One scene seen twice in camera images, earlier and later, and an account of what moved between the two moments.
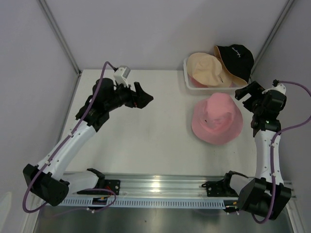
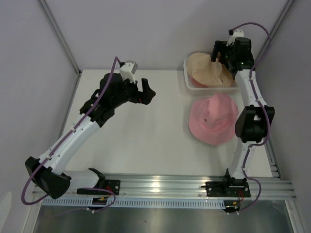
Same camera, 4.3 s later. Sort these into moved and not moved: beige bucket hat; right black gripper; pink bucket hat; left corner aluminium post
Moved: right black gripper
Not moved: pink bucket hat; beige bucket hat; left corner aluminium post
